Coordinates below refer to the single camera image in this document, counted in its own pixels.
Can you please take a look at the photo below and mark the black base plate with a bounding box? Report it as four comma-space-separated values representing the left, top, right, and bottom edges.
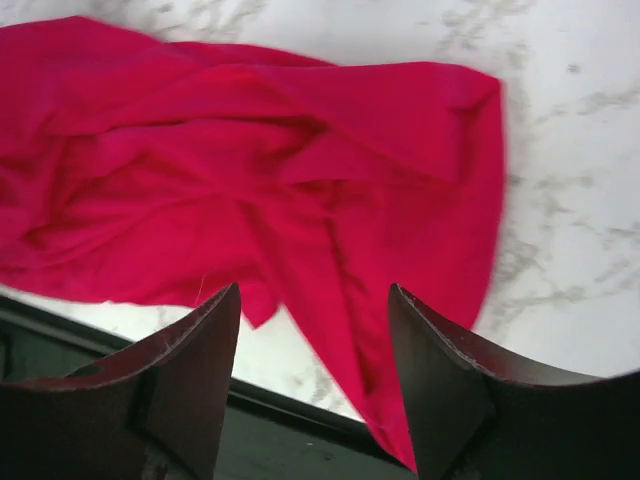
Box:
1, 298, 411, 479

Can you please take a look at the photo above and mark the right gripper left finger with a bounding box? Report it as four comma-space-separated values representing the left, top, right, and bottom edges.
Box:
1, 285, 241, 479

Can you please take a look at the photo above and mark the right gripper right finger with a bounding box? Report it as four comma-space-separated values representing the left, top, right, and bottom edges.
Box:
389, 286, 639, 480

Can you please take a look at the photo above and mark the red t shirt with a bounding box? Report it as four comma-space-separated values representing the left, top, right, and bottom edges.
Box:
1, 17, 505, 467

